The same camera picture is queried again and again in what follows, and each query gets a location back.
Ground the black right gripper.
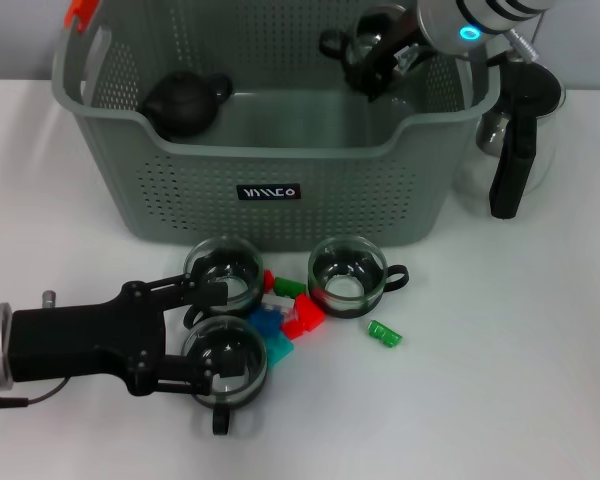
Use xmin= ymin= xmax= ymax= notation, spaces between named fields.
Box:
xmin=344 ymin=7 xmax=434 ymax=103

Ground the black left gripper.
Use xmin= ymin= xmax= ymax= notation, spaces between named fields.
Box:
xmin=7 ymin=273 xmax=249 ymax=399

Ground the glass cup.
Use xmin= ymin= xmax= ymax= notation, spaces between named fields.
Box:
xmin=319 ymin=4 xmax=399 ymax=91

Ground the blue building block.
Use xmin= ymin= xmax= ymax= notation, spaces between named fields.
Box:
xmin=244 ymin=305 xmax=287 ymax=337

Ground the teal building block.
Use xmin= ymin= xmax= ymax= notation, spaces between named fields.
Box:
xmin=264 ymin=332 xmax=297 ymax=371

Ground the green building block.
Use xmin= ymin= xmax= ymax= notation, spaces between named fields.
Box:
xmin=367 ymin=319 xmax=405 ymax=351
xmin=273 ymin=275 xmax=307 ymax=297

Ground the large red building block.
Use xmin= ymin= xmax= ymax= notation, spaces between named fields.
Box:
xmin=281 ymin=293 xmax=327 ymax=339

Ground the grey-green perforated storage basket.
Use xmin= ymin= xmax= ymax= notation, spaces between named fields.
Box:
xmin=52 ymin=0 xmax=499 ymax=250

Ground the black ceramic teapot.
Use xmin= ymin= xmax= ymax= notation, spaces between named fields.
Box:
xmin=138 ymin=70 xmax=235 ymax=142

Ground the glass pitcher black handle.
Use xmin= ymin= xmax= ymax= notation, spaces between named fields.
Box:
xmin=454 ymin=52 xmax=567 ymax=221

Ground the orange basket handle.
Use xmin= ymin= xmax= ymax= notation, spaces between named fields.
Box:
xmin=63 ymin=0 xmax=102 ymax=32

